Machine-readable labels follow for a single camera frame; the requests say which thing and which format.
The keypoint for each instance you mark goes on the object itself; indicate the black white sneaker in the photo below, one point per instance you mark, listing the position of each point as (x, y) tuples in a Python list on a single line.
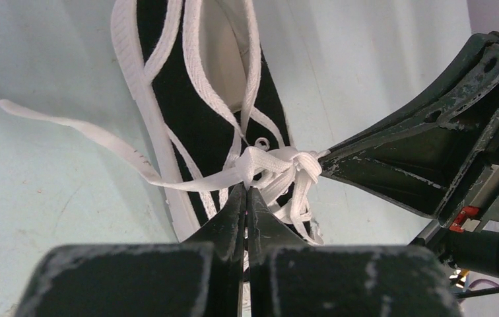
[(197, 74)]

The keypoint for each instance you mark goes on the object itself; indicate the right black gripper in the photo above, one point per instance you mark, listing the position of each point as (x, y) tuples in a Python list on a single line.
[(438, 157)]

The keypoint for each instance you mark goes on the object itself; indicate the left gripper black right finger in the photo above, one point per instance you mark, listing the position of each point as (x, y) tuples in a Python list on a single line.
[(288, 277)]

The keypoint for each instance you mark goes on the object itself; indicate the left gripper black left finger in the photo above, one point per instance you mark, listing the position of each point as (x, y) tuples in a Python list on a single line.
[(201, 276)]

